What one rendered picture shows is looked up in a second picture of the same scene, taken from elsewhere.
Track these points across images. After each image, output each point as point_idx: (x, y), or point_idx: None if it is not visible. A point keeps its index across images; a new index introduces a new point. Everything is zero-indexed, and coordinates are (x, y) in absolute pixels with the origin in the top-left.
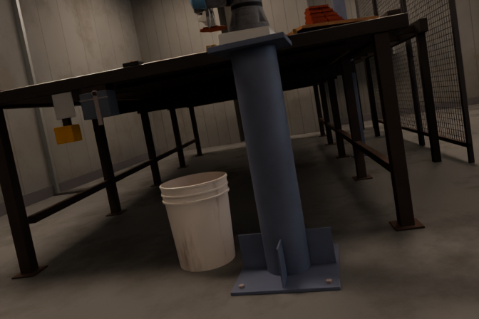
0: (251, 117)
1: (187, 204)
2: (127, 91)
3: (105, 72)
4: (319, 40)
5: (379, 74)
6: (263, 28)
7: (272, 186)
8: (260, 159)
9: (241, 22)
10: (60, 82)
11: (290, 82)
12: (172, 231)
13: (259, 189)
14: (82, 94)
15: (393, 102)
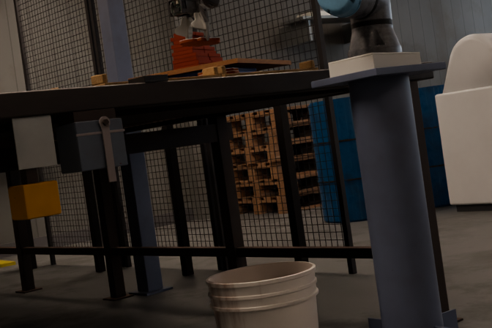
0: (403, 164)
1: (302, 300)
2: None
3: (116, 88)
4: None
5: None
6: (415, 53)
7: (425, 254)
8: (413, 219)
9: (389, 42)
10: (35, 96)
11: (151, 148)
12: None
13: (409, 261)
14: (81, 121)
15: (425, 165)
